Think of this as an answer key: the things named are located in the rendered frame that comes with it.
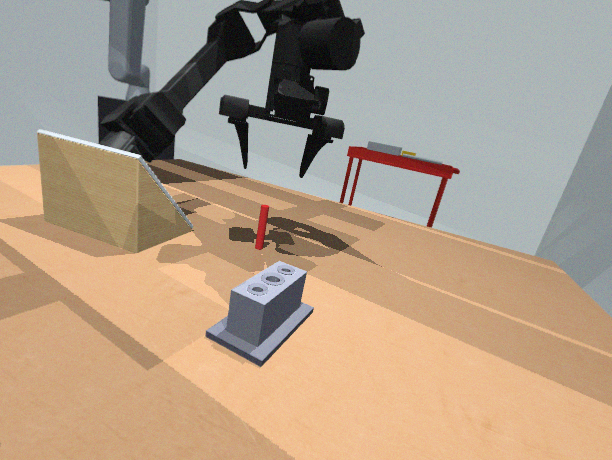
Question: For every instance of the red peg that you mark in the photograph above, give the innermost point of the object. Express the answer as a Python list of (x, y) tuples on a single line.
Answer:
[(262, 227)]

